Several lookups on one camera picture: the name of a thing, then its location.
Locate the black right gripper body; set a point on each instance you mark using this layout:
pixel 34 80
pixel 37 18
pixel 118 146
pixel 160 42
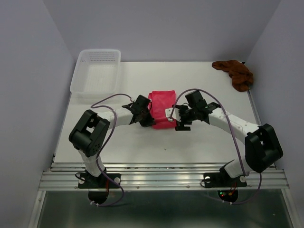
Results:
pixel 186 113

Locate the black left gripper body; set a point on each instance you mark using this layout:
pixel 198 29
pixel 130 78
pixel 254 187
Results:
pixel 143 112

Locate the pink microfiber towel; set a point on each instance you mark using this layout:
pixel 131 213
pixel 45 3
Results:
pixel 160 101

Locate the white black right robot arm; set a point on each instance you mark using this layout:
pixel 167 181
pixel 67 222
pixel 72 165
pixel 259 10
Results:
pixel 257 146

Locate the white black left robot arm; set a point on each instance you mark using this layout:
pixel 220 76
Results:
pixel 88 135

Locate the brown crumpled towel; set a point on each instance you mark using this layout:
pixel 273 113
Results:
pixel 241 77

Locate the white perforated plastic basket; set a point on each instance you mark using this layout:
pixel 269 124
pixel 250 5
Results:
pixel 96 72

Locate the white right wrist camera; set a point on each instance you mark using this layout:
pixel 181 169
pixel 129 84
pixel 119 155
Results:
pixel 172 114

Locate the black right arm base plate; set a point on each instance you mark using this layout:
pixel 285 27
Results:
pixel 228 187

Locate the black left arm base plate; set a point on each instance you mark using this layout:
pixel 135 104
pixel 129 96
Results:
pixel 99 188

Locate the aluminium mounting rail frame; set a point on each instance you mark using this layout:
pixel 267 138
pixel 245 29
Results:
pixel 161 173

